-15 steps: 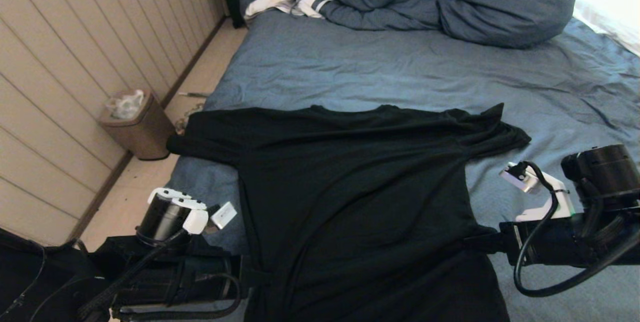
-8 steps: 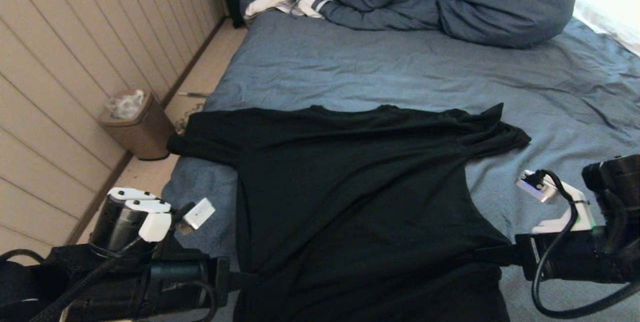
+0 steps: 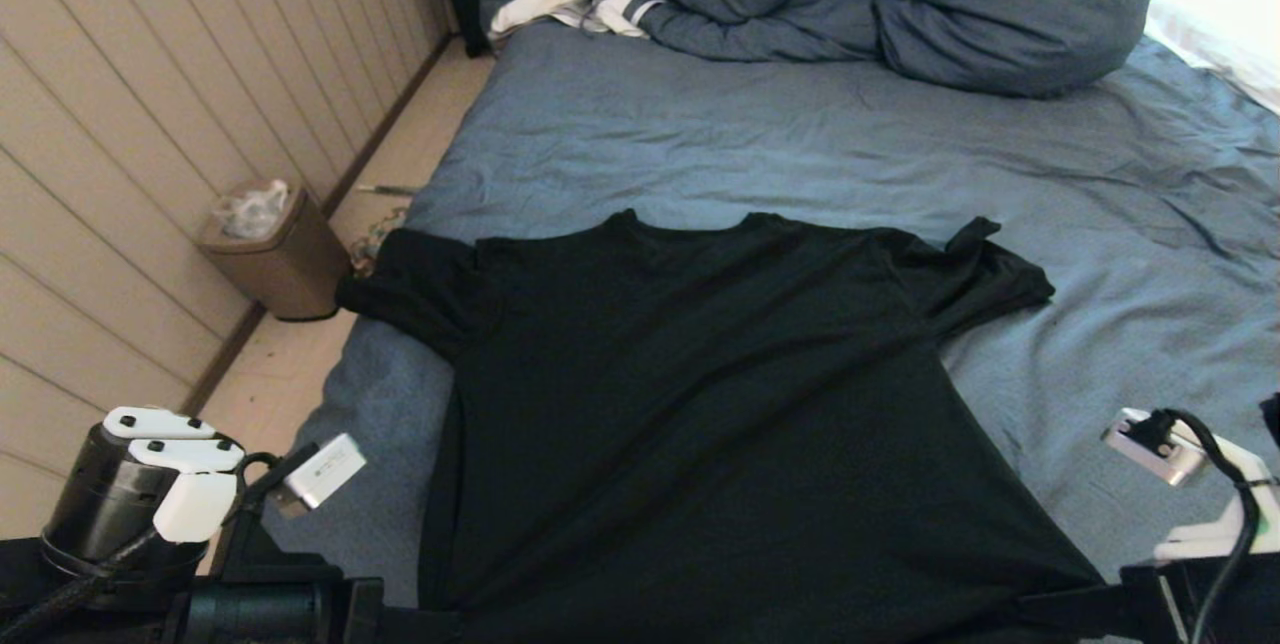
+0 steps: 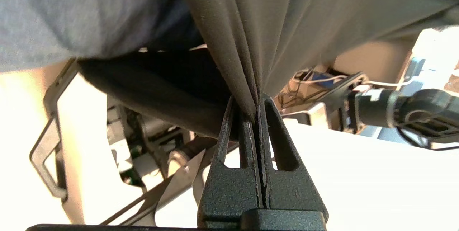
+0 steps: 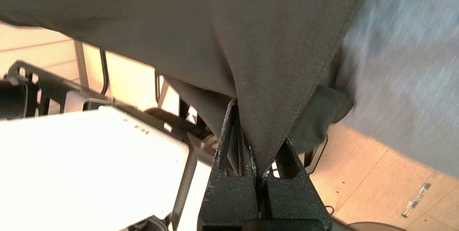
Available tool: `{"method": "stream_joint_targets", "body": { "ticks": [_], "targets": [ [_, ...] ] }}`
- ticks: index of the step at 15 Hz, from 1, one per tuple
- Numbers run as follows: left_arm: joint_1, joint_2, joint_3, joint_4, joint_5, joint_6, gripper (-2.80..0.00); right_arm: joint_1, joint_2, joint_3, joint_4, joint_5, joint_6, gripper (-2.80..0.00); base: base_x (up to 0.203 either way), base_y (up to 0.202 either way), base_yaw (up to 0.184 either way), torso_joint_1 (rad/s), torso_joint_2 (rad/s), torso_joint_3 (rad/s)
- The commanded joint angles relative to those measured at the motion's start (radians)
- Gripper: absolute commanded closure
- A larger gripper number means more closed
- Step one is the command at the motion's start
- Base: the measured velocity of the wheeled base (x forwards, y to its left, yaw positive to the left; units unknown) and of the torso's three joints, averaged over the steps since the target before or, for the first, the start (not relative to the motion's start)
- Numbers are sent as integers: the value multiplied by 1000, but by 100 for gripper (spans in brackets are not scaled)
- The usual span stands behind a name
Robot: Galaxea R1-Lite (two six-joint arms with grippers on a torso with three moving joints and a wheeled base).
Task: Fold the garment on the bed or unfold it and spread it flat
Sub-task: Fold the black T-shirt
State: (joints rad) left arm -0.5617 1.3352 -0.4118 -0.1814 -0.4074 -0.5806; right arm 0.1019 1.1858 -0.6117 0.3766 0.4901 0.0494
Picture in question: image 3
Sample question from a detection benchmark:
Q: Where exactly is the black moon print T-shirt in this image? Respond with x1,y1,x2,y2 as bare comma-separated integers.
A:
337,209,1106,644

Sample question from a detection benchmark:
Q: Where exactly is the brown trash bin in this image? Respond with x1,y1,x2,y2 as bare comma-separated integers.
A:
197,179,353,322

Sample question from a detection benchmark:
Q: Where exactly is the patterned item on floor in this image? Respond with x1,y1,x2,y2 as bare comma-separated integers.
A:
350,207,411,275

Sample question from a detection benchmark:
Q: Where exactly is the clear plastic bin liner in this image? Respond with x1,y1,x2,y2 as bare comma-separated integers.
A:
213,179,293,240

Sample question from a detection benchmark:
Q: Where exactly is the white pillow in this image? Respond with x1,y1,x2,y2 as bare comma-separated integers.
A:
1145,0,1280,117

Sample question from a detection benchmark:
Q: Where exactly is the blue bed sheet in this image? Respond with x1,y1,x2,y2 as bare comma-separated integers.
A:
255,19,1280,644

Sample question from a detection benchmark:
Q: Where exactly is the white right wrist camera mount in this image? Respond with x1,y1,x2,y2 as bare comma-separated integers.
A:
1100,407,1280,563

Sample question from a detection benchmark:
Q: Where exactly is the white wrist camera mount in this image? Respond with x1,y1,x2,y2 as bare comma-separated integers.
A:
1100,407,1280,563
103,407,368,545

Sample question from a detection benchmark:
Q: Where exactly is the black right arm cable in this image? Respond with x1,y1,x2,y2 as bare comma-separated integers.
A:
1130,408,1263,644

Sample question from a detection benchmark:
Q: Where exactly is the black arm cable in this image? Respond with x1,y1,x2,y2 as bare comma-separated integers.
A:
0,449,286,644
1130,408,1263,644

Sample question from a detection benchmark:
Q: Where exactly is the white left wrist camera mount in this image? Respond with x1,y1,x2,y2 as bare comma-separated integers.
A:
103,407,368,545

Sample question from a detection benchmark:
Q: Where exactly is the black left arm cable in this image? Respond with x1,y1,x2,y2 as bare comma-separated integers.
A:
0,449,286,644

